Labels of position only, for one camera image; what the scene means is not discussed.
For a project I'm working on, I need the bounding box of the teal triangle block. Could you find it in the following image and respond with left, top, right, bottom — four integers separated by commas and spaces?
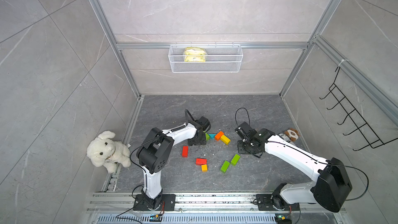
208, 133, 216, 139

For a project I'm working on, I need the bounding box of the orange rectangular block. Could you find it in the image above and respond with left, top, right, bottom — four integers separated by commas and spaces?
214, 131, 224, 141

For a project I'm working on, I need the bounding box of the green block pair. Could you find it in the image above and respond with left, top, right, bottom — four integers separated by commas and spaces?
220, 161, 230, 173
230, 154, 240, 166

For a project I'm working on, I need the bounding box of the yellow rectangular block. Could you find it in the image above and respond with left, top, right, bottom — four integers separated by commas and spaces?
220, 135, 231, 145

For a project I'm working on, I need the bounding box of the red block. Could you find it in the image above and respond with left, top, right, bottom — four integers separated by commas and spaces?
181, 146, 189, 158
195, 158, 207, 166

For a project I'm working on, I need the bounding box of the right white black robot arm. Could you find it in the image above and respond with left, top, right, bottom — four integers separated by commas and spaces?
235, 122, 352, 213

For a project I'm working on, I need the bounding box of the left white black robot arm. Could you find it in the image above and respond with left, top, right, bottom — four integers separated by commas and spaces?
136, 116, 211, 209

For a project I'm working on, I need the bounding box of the silver cylindrical object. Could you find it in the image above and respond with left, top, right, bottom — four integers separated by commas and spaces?
278, 133, 291, 143

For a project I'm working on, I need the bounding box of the brown white small toy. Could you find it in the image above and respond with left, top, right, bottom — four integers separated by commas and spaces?
284, 129, 300, 142

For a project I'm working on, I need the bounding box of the small orange-yellow cube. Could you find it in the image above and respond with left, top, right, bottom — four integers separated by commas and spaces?
201, 164, 208, 172

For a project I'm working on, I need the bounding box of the yellow package in basket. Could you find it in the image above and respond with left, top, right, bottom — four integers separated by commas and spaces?
183, 47, 207, 62

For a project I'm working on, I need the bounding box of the white plush toy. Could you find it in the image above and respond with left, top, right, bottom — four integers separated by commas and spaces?
86, 131, 131, 174

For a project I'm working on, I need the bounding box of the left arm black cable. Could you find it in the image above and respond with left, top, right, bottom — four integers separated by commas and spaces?
184, 109, 197, 125

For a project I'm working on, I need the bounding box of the white wire mesh basket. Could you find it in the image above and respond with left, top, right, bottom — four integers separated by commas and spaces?
168, 44, 243, 73

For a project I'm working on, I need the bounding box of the black wire hook rack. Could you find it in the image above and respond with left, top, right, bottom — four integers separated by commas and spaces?
319, 67, 398, 151

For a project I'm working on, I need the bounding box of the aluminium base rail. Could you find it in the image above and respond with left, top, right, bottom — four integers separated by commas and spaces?
82, 192, 351, 224

